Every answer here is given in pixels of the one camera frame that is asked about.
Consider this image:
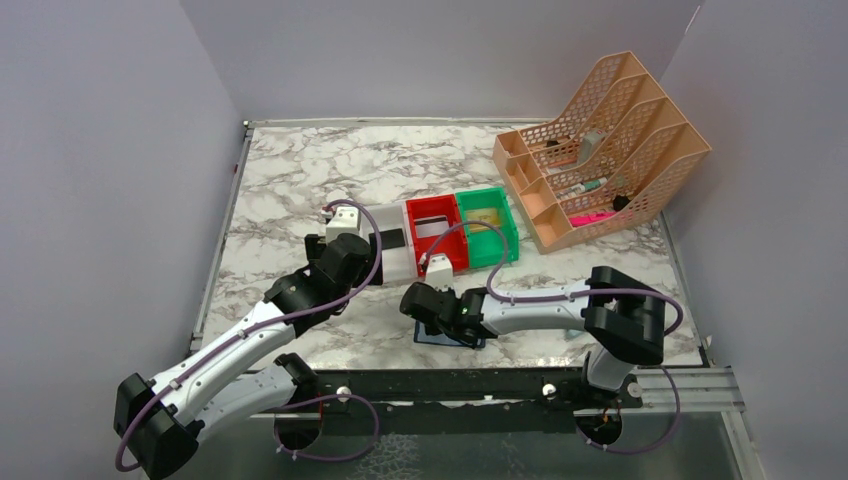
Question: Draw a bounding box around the white plastic bin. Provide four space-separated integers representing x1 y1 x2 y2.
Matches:
366 201 418 286

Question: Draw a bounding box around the navy blue card holder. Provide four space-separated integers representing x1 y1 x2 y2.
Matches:
413 322 486 349

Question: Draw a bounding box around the red plastic bin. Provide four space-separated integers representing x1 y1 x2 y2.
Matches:
406 194 470 276

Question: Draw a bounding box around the green plastic bin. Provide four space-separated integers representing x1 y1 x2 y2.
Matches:
455 187 520 269

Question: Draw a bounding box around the peach desk organizer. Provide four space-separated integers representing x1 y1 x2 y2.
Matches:
493 51 712 254

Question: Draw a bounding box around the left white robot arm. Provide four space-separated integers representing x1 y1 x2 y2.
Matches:
113 233 383 479

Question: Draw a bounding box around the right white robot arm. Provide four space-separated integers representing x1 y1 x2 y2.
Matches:
399 266 671 392

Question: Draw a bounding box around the black card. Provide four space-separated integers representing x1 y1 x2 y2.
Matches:
380 228 406 250

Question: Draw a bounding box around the white grey card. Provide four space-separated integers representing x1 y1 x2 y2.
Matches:
414 216 450 239

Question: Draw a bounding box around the gold card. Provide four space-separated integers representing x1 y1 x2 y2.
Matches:
465 207 501 227

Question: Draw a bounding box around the green capped marker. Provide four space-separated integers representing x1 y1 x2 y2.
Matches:
557 177 608 200

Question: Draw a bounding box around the black binder clip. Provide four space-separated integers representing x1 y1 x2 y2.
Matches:
612 195 631 212

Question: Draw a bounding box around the grey eraser block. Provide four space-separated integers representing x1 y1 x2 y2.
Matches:
577 129 607 165

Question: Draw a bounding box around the black front rail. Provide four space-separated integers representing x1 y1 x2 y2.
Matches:
268 367 643 436

